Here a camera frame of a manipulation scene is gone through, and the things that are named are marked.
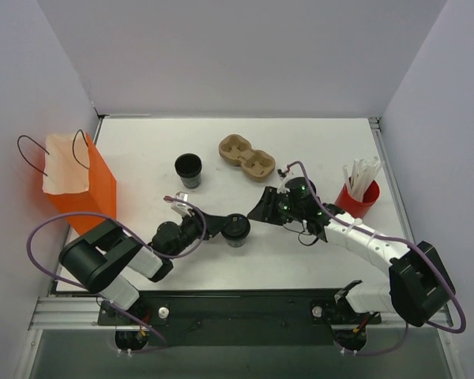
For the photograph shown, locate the black paper coffee cup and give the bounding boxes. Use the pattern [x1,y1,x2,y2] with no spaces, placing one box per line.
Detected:
[223,234,247,248]

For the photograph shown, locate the orange paper bag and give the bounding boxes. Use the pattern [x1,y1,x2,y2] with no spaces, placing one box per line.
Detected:
[17,129,118,239]

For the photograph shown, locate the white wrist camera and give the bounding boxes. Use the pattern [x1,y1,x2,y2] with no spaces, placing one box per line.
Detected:
[164,192,192,217]
[276,167,291,193]

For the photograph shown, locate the red plastic cup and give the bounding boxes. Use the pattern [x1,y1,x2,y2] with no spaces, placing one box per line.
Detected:
[333,176,382,218]

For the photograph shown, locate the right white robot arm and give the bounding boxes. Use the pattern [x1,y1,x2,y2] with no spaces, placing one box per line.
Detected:
[247,177,454,327]

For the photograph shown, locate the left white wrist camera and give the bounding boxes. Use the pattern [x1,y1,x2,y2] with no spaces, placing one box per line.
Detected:
[164,192,192,217]

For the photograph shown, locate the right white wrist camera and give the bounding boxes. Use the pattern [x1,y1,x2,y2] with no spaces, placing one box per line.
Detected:
[276,167,291,193]

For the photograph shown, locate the stack of black lids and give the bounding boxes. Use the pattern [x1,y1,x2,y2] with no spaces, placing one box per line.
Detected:
[304,178,317,197]

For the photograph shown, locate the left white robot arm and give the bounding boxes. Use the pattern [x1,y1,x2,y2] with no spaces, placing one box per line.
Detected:
[58,212,231,325]

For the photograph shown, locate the brown cardboard cup carrier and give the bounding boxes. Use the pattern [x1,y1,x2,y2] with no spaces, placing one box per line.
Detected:
[218,134,276,182]

